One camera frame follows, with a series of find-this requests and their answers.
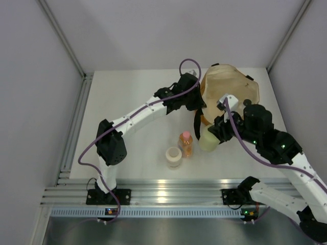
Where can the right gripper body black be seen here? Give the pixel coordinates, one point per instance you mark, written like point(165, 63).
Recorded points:
point(226, 129)

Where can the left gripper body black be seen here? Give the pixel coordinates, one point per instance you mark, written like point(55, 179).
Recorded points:
point(193, 101)

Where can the green bottle white cap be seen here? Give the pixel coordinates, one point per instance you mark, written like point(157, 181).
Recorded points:
point(208, 141)

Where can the tan canvas bag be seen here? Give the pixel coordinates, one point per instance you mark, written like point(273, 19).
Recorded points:
point(221, 79)

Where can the orange bottle pink cap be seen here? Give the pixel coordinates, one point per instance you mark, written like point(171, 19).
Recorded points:
point(185, 143)

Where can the cream jar bottle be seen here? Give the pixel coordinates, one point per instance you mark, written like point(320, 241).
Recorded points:
point(173, 157)

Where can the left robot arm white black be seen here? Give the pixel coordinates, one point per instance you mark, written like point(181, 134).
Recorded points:
point(111, 135)

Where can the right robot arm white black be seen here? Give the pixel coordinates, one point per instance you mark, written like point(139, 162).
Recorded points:
point(279, 150)

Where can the small bottle black cap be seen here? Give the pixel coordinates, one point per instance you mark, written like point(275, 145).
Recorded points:
point(247, 102)

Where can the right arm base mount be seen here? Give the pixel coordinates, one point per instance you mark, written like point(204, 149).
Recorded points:
point(231, 197)

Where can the left aluminium frame post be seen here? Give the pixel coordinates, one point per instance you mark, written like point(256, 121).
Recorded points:
point(46, 9)

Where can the aluminium frame post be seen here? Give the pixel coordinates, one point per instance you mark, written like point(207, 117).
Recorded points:
point(46, 9)
point(304, 7)

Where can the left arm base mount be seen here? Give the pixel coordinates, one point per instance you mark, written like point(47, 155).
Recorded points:
point(98, 197)

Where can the right aluminium frame post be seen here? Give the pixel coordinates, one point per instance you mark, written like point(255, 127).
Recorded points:
point(304, 7)

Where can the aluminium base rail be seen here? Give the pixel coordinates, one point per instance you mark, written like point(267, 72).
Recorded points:
point(73, 192)

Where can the grey slotted cable duct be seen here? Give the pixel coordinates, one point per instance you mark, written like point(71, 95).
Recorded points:
point(150, 212)

